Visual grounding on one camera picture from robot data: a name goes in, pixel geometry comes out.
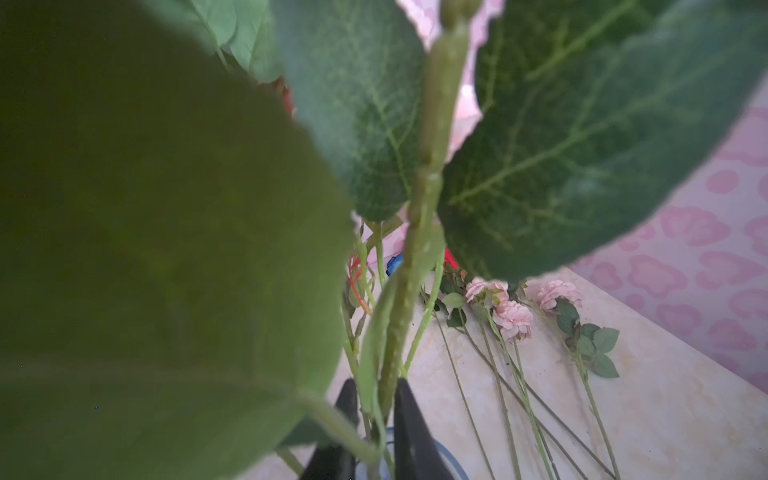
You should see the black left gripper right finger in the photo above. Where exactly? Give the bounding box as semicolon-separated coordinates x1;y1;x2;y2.
394;378;453;480

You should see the pink peony stem pile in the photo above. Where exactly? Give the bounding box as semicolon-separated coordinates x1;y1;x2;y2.
416;264;619;479

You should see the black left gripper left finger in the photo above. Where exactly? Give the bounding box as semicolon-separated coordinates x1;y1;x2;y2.
299;378;359;480

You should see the purple gradient glass vase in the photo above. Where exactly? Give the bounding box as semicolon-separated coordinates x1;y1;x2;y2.
350;421;468;480

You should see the large pink peony stem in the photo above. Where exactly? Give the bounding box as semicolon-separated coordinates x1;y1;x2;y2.
1;1;767;479

